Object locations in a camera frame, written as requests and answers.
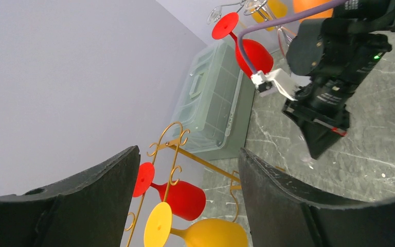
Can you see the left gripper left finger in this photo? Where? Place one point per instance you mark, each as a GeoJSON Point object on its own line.
{"type": "Point", "coordinates": [89, 208]}

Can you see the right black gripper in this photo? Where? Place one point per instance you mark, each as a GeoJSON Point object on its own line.
{"type": "Point", "coordinates": [319, 110]}

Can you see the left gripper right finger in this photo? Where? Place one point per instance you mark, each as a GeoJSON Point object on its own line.
{"type": "Point", "coordinates": [285, 211]}

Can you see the clear glass with red dots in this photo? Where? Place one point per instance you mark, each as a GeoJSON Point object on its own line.
{"type": "Point", "coordinates": [304, 154]}

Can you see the gold wire glass rack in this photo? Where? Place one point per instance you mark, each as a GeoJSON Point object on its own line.
{"type": "Point", "coordinates": [173, 138]}

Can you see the yellow goblet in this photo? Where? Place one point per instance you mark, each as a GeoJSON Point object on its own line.
{"type": "Point", "coordinates": [278, 8]}
{"type": "Point", "coordinates": [207, 232]}

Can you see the red goblet back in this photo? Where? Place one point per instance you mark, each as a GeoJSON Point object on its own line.
{"type": "Point", "coordinates": [186, 200]}

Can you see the red goblet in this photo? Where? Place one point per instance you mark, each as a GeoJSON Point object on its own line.
{"type": "Point", "coordinates": [186, 200]}
{"type": "Point", "coordinates": [258, 55]}

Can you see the tall clear flute glass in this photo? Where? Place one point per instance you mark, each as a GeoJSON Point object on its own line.
{"type": "Point", "coordinates": [284, 35]}

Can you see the silver wire glass rack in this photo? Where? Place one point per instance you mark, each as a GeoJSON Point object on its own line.
{"type": "Point", "coordinates": [247, 6]}

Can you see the clear stemless glass front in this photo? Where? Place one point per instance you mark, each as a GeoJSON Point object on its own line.
{"type": "Point", "coordinates": [214, 15]}

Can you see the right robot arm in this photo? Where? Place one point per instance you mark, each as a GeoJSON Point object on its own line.
{"type": "Point", "coordinates": [337, 54]}

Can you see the clear plastic storage box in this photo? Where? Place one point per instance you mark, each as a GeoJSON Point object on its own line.
{"type": "Point", "coordinates": [215, 104]}

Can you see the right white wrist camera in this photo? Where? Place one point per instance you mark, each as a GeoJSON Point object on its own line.
{"type": "Point", "coordinates": [279, 81]}

